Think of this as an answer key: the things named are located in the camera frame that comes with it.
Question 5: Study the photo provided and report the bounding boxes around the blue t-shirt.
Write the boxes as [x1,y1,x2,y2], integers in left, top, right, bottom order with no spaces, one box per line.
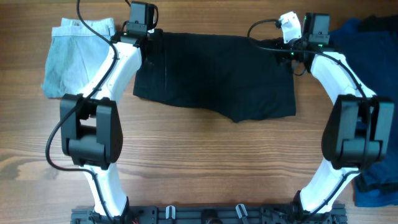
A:
[330,19,397,207]

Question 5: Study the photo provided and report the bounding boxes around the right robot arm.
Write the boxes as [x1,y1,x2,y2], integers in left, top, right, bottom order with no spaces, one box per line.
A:
[276,11,394,220]

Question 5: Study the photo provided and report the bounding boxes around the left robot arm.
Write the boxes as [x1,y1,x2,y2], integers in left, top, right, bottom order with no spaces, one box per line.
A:
[57,1,159,223]

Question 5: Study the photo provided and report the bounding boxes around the right black cable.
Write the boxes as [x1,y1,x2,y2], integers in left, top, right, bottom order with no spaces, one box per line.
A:
[247,18,371,218]

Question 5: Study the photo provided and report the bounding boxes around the folded light blue shorts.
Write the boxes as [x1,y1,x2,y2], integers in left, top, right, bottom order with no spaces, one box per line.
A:
[41,18,109,98]

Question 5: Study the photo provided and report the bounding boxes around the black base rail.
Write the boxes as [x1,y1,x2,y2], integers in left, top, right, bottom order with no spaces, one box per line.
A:
[70,204,348,224]

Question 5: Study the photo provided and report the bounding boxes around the black shorts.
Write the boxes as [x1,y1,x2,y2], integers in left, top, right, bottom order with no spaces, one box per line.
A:
[133,29,296,123]

